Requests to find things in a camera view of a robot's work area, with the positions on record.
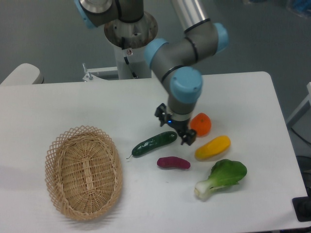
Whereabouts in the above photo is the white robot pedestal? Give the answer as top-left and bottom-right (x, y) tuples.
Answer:
(83, 12), (158, 82)

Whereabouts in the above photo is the purple sweet potato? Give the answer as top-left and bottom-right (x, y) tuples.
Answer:
(157, 156), (191, 169)

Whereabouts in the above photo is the black device at table edge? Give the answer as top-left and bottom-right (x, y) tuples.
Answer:
(292, 197), (311, 222)

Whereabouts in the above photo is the green bok choy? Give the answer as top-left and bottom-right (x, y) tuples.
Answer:
(194, 159), (247, 200)

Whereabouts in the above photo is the woven wicker basket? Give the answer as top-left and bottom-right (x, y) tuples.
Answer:
(45, 126), (122, 221)

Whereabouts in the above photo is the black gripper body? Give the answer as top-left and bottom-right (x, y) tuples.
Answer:
(166, 113), (191, 138)

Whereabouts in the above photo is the yellow mango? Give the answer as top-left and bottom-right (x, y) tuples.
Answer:
(194, 135), (231, 161)

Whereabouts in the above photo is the green cucumber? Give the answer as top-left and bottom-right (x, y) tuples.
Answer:
(127, 131), (178, 159)

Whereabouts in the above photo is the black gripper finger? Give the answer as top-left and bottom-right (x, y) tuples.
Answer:
(155, 103), (170, 127)
(180, 129), (197, 146)

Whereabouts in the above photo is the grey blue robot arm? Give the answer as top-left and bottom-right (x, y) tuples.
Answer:
(75, 0), (228, 145)

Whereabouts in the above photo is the orange tangerine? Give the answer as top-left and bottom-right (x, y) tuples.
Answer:
(190, 113), (212, 137)

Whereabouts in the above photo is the white chair armrest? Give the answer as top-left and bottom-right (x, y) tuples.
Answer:
(0, 63), (44, 86)

